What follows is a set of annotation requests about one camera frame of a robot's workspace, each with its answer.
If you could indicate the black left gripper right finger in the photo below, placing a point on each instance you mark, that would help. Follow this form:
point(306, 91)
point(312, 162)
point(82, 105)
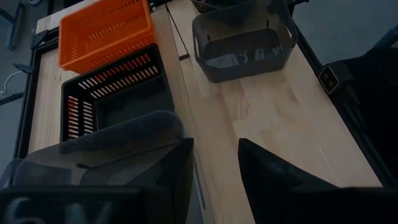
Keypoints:
point(295, 202)

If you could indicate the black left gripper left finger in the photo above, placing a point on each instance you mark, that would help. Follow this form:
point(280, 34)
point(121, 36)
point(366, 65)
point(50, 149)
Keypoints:
point(93, 205)

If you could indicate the grey translucent plastic bin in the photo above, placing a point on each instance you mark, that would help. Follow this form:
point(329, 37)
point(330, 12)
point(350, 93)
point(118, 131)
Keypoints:
point(124, 137)
point(242, 68)

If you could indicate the orange slotted plastic basket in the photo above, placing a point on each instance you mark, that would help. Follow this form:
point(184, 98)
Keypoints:
point(102, 28)

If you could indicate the black frame clamp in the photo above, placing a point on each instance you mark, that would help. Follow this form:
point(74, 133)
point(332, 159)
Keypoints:
point(22, 67)

